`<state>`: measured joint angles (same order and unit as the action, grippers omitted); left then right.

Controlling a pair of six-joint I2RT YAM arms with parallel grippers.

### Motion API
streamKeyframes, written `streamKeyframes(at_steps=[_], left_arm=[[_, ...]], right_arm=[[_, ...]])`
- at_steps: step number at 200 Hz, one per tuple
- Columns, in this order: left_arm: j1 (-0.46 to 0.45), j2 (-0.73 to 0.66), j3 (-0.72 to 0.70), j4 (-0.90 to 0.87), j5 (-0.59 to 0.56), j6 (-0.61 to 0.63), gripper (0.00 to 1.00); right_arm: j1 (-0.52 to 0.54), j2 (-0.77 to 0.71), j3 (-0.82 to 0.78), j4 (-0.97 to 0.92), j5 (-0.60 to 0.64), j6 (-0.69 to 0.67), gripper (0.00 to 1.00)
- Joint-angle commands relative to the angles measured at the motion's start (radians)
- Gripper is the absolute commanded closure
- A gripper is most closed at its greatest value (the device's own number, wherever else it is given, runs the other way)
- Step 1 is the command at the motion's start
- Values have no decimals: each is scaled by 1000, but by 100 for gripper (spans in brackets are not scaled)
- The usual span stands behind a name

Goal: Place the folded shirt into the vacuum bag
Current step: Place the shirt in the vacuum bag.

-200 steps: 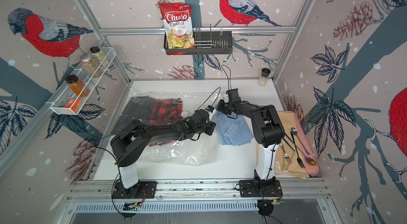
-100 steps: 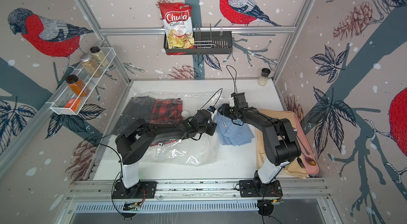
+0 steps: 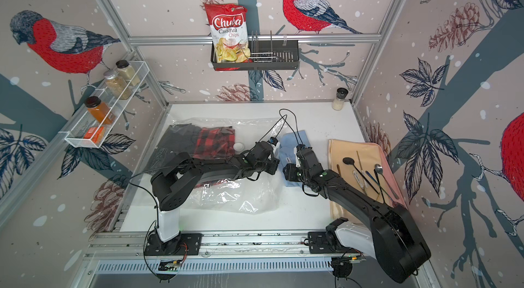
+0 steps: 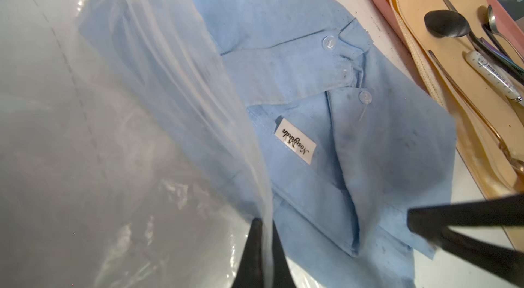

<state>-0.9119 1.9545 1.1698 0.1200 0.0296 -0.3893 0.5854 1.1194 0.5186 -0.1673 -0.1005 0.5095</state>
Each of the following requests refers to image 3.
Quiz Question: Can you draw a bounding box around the black fork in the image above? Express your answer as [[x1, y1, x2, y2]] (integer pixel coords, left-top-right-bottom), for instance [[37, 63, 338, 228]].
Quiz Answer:
[[365, 171, 391, 201]]

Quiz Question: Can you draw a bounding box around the clear plastic vacuum bag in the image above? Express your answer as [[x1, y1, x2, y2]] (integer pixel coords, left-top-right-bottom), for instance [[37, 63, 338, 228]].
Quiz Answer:
[[147, 117, 289, 214]]

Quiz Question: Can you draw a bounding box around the black wire wall basket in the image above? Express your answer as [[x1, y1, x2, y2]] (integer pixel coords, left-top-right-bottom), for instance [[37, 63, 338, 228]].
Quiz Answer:
[[210, 35, 300, 71]]

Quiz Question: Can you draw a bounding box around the pepper grinder black cap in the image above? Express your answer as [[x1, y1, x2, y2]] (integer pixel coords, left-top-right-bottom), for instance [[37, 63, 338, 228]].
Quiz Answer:
[[332, 88, 349, 111]]

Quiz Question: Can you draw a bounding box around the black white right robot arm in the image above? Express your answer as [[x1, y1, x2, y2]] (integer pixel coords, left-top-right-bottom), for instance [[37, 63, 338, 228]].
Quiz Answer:
[[294, 144, 431, 283]]

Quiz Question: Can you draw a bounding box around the red Chuba cassava chips bag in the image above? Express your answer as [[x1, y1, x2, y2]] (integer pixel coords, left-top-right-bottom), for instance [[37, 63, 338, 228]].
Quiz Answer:
[[204, 4, 251, 64]]

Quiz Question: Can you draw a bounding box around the clear acrylic wall shelf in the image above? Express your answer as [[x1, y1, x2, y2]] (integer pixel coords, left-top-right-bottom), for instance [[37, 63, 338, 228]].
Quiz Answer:
[[65, 61, 150, 148]]

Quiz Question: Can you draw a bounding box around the light blue cloth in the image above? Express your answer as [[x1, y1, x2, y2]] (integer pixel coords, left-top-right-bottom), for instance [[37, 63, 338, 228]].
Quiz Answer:
[[278, 130, 311, 187]]

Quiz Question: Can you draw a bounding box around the silver spoon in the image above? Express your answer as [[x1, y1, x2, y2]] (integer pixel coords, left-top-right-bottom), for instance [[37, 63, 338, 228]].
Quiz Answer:
[[375, 164, 399, 200]]

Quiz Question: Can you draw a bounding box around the grey pinstriped shirt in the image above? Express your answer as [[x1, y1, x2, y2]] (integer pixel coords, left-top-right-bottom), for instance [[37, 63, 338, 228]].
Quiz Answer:
[[146, 124, 202, 169]]

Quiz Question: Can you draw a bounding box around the orange sauce jar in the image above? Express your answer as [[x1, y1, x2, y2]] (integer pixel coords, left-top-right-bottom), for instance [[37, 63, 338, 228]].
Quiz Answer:
[[84, 96, 115, 125]]

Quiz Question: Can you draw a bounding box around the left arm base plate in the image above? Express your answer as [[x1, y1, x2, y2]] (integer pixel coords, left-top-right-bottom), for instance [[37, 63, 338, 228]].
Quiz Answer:
[[143, 231, 203, 256]]

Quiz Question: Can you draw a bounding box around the silver fork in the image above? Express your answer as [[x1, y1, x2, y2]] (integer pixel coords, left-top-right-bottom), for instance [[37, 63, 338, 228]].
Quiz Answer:
[[353, 170, 367, 195]]

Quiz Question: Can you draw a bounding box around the small orange box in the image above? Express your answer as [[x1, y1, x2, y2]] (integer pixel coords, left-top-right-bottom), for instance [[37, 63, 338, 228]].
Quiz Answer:
[[83, 126, 106, 144]]

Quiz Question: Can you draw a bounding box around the red black plaid shirt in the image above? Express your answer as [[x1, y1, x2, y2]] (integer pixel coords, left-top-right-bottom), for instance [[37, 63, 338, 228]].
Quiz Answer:
[[193, 127, 236, 160]]

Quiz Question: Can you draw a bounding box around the pink tray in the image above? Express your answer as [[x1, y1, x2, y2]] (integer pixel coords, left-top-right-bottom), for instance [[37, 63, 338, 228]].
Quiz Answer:
[[370, 143, 407, 208]]

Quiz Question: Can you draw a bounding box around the wooden chopstick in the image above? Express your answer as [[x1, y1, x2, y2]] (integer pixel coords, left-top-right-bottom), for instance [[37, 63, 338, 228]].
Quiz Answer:
[[356, 151, 365, 178]]

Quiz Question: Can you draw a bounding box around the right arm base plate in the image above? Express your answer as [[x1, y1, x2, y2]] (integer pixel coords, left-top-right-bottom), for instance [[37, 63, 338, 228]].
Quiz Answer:
[[304, 232, 355, 254]]

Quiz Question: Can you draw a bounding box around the beige folded cloth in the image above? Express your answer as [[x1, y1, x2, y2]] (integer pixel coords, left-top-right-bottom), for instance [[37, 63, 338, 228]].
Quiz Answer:
[[327, 139, 400, 206]]

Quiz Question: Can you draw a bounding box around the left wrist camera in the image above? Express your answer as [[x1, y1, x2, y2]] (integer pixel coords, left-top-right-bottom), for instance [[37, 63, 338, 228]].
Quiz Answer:
[[267, 137, 280, 148]]

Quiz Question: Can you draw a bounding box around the aluminium mounting rail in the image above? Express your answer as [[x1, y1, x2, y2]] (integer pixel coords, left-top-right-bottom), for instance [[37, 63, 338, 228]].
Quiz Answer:
[[84, 229, 369, 259]]

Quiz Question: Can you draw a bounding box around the spice jar black lid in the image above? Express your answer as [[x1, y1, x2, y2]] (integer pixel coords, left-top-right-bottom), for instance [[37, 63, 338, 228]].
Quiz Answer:
[[116, 60, 141, 87]]

